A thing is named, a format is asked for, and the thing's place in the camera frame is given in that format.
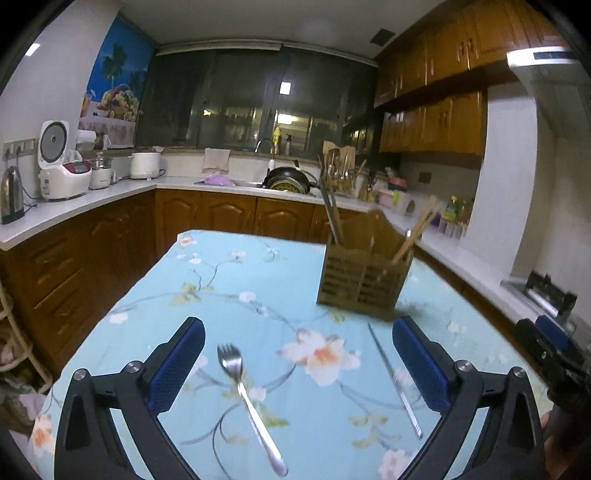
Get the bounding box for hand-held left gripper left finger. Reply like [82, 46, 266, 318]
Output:
[53, 316, 206, 480]

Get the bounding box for white wire rack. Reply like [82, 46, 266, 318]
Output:
[0, 277, 52, 398]

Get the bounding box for blue floral tablecloth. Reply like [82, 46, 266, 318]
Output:
[30, 229, 550, 480]

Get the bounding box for black wok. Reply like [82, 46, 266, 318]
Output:
[265, 167, 320, 191]

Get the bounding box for wooden upper cabinets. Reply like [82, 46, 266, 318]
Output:
[373, 0, 571, 156]

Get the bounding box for wooden utensil holder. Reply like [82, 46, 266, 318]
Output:
[316, 242, 415, 320]

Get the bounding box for wooden cutting board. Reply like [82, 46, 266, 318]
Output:
[323, 141, 357, 171]

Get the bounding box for round steamer rack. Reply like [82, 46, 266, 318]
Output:
[269, 179, 308, 195]

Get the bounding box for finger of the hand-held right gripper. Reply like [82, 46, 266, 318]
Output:
[515, 319, 563, 371]
[536, 315, 579, 357]

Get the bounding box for small pot with glass lid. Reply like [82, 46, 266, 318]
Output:
[90, 157, 117, 190]

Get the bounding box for steel sink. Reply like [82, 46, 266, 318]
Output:
[194, 178, 319, 195]

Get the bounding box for metal faucet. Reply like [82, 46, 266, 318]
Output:
[256, 138, 278, 172]

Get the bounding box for white range hood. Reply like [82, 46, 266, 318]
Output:
[505, 45, 581, 89]

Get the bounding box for beige towel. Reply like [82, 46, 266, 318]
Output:
[202, 148, 230, 174]

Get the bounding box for dark patterned cloth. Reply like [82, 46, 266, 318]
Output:
[0, 364, 47, 435]

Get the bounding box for wall power strip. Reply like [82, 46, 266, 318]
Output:
[4, 137, 37, 156]

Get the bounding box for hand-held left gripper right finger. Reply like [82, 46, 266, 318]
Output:
[392, 315, 550, 480]

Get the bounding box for steel electric kettle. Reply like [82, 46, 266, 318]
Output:
[0, 165, 27, 226]

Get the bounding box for metal chopstick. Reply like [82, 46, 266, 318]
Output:
[367, 323, 424, 439]
[320, 180, 340, 245]
[325, 182, 345, 245]

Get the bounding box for metal fork short tines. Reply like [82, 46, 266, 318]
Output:
[217, 343, 289, 477]

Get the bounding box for white electric pot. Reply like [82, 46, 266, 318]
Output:
[129, 151, 162, 180]

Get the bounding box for fruit and palm wall poster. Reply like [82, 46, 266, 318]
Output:
[78, 13, 155, 149]

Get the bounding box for wooden chopstick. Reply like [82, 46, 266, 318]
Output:
[399, 200, 443, 266]
[392, 195, 437, 266]

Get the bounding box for gas stove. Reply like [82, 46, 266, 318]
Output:
[501, 271, 579, 326]

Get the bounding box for white rice cooker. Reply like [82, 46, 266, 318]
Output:
[37, 120, 92, 202]

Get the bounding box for dark sliding window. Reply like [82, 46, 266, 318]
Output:
[136, 42, 384, 152]

